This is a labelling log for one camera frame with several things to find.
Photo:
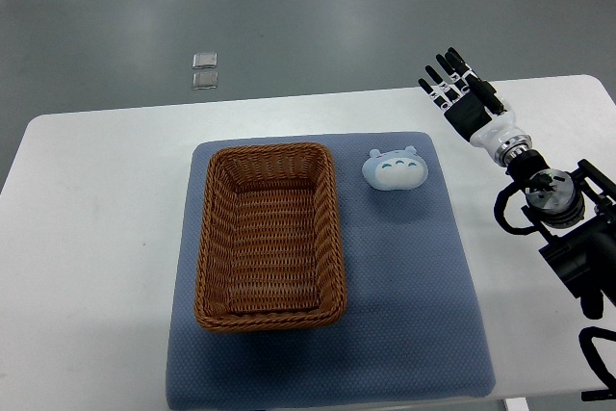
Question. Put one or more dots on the upper floor metal plate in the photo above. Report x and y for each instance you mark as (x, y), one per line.
(205, 60)

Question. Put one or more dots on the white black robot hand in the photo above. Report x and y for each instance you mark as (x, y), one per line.
(480, 119)

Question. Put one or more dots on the blue plush toy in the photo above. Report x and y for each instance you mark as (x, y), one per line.
(396, 170)

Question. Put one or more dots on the brown wicker basket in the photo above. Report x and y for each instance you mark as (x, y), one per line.
(270, 255)

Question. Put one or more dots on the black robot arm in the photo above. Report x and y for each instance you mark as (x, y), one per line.
(574, 211)

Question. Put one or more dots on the floor metal plate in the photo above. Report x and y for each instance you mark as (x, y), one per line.
(205, 80)
(205, 60)

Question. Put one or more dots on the lower floor metal plate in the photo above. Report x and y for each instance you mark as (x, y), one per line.
(205, 80)

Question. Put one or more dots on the blue fabric mat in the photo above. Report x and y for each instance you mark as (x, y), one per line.
(412, 329)

